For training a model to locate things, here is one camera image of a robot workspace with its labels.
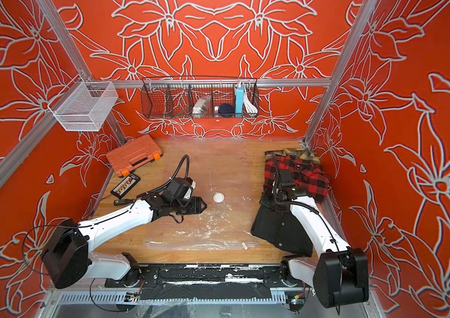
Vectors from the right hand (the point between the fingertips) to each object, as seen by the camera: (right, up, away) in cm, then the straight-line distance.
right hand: (258, 202), depth 82 cm
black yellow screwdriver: (-63, -2, +10) cm, 64 cm away
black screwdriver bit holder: (-64, +5, +16) cm, 66 cm away
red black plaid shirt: (+27, +10, +13) cm, 32 cm away
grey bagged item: (-25, +43, +10) cm, 51 cm away
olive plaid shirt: (+32, +21, +28) cm, 48 cm away
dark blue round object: (-13, +42, +14) cm, 46 cm away
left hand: (-23, -2, 0) cm, 23 cm away
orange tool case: (-63, +22, +25) cm, 71 cm away
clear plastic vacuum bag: (-12, +10, +22) cm, 27 cm away
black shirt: (+9, -11, 0) cm, 14 cm away
